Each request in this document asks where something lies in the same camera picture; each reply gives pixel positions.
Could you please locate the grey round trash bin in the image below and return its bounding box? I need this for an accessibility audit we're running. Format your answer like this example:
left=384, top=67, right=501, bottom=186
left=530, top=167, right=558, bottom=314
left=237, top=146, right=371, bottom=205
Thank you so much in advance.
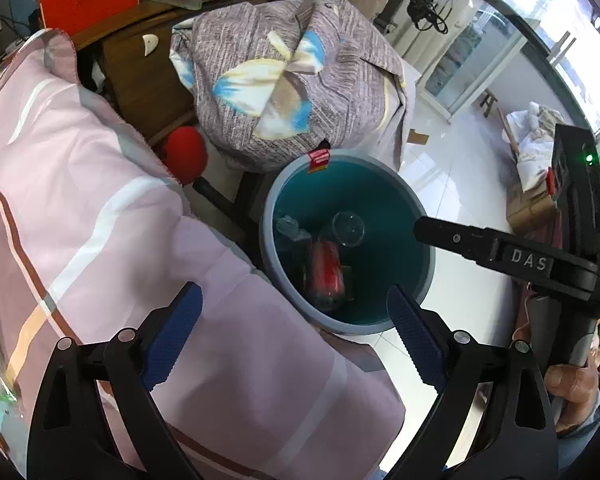
left=259, top=149, right=437, bottom=336

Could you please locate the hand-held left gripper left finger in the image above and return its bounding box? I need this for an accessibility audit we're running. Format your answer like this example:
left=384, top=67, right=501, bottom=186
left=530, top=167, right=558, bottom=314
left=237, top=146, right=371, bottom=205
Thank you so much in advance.
left=26, top=281, right=204, bottom=480

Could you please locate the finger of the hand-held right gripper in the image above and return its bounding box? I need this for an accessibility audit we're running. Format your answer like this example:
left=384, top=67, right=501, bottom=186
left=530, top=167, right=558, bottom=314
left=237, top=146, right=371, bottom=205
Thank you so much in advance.
left=413, top=215, right=599, bottom=306

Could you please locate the clear plastic wrapper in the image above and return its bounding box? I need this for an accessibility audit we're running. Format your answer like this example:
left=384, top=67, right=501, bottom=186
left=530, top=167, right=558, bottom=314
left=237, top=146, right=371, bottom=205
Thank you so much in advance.
left=275, top=215, right=313, bottom=246

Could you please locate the grey patterned bedding bundle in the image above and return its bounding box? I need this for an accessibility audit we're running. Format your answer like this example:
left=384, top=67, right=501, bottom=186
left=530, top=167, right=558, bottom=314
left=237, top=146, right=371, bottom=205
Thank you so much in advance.
left=169, top=0, right=417, bottom=173

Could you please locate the red ball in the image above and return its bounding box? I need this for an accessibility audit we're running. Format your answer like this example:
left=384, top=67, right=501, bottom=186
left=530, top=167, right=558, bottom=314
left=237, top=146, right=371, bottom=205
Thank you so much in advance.
left=161, top=126, right=210, bottom=185

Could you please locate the white cloth heap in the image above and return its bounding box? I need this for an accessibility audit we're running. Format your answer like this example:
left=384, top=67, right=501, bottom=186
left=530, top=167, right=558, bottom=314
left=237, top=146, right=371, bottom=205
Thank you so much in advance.
left=502, top=102, right=561, bottom=191

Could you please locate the brown wooden desk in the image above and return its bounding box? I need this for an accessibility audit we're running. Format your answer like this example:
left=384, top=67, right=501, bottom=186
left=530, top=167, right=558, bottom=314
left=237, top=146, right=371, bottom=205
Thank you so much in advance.
left=72, top=0, right=276, bottom=146

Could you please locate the black chair base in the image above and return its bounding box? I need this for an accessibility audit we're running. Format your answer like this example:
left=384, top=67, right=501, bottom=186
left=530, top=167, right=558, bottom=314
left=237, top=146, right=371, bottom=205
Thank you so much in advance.
left=194, top=170, right=268, bottom=261

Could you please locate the person's right hand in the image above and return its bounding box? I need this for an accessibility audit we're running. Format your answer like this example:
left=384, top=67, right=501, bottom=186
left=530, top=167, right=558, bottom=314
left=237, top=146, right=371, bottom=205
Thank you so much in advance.
left=545, top=362, right=600, bottom=433

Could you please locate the pink striped blanket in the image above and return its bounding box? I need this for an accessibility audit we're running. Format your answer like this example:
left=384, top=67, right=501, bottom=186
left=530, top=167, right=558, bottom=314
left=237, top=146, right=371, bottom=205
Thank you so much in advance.
left=0, top=28, right=407, bottom=480

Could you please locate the glass sliding door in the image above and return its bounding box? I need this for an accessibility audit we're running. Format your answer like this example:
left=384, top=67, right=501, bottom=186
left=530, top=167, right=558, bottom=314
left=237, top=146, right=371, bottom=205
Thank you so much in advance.
left=422, top=0, right=526, bottom=123

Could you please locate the black cable bundle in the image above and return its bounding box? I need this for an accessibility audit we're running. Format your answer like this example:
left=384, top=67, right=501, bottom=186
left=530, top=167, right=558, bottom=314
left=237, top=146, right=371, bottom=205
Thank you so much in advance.
left=406, top=0, right=451, bottom=36

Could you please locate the brown cardboard box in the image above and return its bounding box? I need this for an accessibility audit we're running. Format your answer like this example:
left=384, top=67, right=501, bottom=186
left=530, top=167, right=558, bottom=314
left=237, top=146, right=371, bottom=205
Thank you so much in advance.
left=506, top=185, right=556, bottom=233

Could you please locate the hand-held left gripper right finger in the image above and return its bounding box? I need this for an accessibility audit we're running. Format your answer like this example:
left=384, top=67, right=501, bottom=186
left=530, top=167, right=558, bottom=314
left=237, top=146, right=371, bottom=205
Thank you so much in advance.
left=386, top=284, right=560, bottom=480

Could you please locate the red paper tag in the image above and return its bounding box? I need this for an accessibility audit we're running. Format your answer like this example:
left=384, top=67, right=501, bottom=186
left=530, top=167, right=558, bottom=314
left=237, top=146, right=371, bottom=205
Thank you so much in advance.
left=307, top=149, right=331, bottom=175

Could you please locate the clear plastic cup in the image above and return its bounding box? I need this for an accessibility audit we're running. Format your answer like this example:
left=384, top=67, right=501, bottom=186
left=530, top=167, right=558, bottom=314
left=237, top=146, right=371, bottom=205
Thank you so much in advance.
left=320, top=210, right=366, bottom=248

